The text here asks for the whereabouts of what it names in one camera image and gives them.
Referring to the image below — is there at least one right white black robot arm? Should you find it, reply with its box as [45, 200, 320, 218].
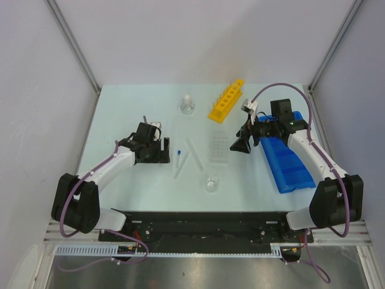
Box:
[230, 99, 363, 241]

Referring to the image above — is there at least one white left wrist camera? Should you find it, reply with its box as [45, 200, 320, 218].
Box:
[150, 122, 162, 141]

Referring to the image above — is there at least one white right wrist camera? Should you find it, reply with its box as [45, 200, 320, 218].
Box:
[241, 99, 258, 125]

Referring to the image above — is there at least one blue capped test tube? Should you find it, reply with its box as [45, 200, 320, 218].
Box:
[175, 150, 181, 169]

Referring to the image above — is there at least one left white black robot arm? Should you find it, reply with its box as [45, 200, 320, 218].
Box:
[51, 122, 170, 241]

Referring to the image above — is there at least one glass flask with stopper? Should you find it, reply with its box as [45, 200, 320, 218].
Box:
[179, 95, 196, 115]

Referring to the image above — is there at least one yellow test tube rack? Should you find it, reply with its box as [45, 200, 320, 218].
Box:
[208, 79, 244, 123]

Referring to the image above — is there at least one large clear test tube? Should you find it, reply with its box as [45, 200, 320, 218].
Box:
[185, 138, 204, 172]

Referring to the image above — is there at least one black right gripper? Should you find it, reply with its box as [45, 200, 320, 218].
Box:
[230, 113, 279, 154]

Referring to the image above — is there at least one white slotted cable duct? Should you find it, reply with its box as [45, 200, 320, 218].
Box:
[55, 242, 304, 258]

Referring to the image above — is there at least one blue plastic tray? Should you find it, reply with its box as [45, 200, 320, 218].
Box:
[256, 110, 317, 194]

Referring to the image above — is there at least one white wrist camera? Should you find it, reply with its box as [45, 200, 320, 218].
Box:
[150, 122, 162, 141]
[241, 99, 258, 125]

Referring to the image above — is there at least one small clear glass beaker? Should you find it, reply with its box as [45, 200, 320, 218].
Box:
[204, 173, 220, 193]

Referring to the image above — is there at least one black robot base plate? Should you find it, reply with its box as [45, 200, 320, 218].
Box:
[98, 211, 314, 254]

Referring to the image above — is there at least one clear plastic well plate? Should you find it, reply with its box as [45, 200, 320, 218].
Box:
[209, 131, 230, 164]

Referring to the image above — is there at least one thin clear test tube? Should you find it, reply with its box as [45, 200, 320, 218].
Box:
[174, 152, 190, 179]

